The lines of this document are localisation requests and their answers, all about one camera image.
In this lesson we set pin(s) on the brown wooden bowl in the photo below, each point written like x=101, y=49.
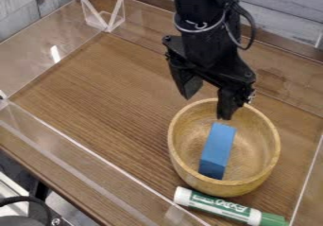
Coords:
x=253, y=154

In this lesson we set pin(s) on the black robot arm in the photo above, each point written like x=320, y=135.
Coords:
x=203, y=14

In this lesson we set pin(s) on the green white dry-erase marker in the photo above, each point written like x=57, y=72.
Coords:
x=225, y=208

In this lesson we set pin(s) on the black metal bracket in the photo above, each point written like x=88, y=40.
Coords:
x=37, y=214

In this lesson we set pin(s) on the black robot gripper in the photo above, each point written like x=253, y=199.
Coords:
x=204, y=55

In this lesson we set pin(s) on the blue foam block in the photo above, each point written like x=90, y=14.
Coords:
x=216, y=151

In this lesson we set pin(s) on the clear acrylic tray walls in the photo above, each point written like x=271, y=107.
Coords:
x=94, y=122

